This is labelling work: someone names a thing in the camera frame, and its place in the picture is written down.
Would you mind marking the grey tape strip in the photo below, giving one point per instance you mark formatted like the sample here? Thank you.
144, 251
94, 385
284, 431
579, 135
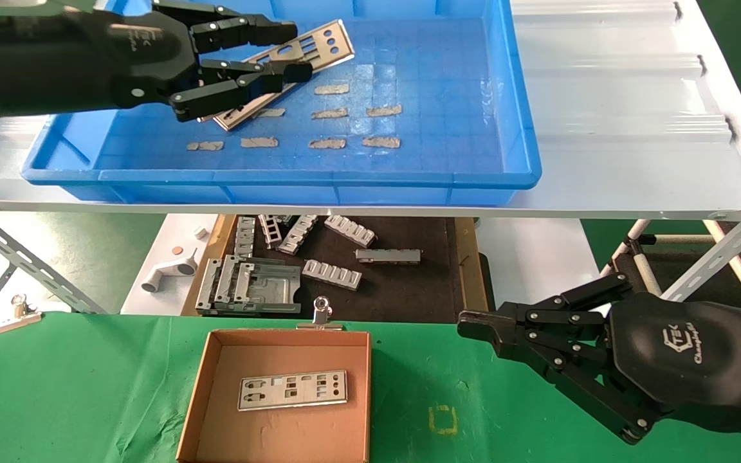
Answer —
274, 113
327, 144
381, 142
258, 143
204, 146
332, 89
329, 114
384, 110

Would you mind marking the blue plastic tray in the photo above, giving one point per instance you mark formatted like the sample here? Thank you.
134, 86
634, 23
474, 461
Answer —
409, 64

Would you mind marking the long grey metal bar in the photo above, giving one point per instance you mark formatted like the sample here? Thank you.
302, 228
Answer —
388, 256

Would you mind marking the white corrugated shelf board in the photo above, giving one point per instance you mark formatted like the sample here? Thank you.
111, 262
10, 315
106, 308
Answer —
602, 128

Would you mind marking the white pipe storage rack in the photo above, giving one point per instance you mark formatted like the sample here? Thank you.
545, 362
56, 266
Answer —
628, 243

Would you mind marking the slotted grey metal bracket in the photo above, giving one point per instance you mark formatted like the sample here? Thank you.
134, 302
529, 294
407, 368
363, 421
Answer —
298, 234
245, 236
269, 230

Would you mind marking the white slotted angle brace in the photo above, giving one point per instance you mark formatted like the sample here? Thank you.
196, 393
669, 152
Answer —
718, 254
23, 260

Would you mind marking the black wooden-framed tray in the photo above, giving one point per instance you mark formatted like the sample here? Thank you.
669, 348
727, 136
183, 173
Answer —
409, 289

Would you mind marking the ribbed grey metal bracket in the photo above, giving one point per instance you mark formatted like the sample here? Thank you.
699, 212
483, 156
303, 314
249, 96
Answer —
350, 230
332, 274

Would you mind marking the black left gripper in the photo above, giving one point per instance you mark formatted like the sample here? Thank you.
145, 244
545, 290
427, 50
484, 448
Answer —
74, 64

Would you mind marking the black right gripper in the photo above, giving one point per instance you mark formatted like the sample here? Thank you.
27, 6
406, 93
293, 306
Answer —
698, 360

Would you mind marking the grey metal channel bracket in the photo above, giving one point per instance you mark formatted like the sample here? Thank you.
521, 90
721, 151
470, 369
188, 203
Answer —
227, 280
208, 283

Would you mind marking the brown cardboard box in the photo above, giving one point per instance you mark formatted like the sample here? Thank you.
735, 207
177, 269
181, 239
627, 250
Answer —
335, 357

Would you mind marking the small white cube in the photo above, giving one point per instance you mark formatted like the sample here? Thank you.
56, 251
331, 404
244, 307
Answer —
200, 232

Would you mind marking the white plastic pipe fitting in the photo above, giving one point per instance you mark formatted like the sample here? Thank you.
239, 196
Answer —
168, 273

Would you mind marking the large flat grey metal plate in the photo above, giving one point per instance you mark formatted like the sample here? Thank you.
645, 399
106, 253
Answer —
267, 292

